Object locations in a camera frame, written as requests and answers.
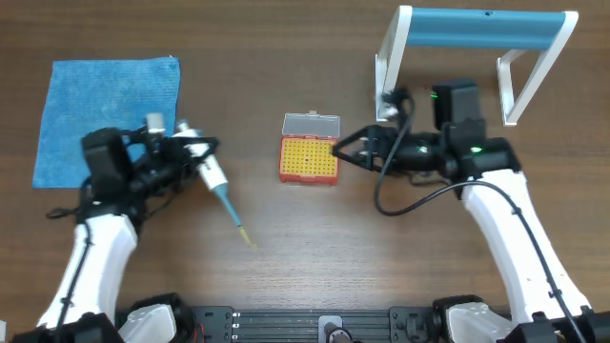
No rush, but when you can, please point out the white and blue stand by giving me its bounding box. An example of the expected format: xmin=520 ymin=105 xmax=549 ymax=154
xmin=374 ymin=5 xmax=580 ymax=128

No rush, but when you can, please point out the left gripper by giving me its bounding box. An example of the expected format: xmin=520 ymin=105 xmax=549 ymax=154
xmin=127 ymin=134 xmax=221 ymax=192

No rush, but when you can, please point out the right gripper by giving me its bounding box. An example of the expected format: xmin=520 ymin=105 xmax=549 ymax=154
xmin=331 ymin=124 xmax=397 ymax=173

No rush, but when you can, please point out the red and yellow tip box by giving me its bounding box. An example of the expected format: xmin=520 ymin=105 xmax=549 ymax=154
xmin=277 ymin=111 xmax=342 ymax=187

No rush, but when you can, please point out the blue cloth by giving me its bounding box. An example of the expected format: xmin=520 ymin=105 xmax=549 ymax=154
xmin=31 ymin=56 xmax=182 ymax=190

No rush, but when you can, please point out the mounting rail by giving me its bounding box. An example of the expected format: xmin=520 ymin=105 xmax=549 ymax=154
xmin=113 ymin=304 xmax=519 ymax=343

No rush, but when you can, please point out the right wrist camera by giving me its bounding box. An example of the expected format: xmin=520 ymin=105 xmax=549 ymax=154
xmin=379 ymin=90 xmax=402 ymax=121

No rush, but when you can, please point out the white pipette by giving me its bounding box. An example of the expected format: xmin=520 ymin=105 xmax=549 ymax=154
xmin=173 ymin=120 xmax=259 ymax=251

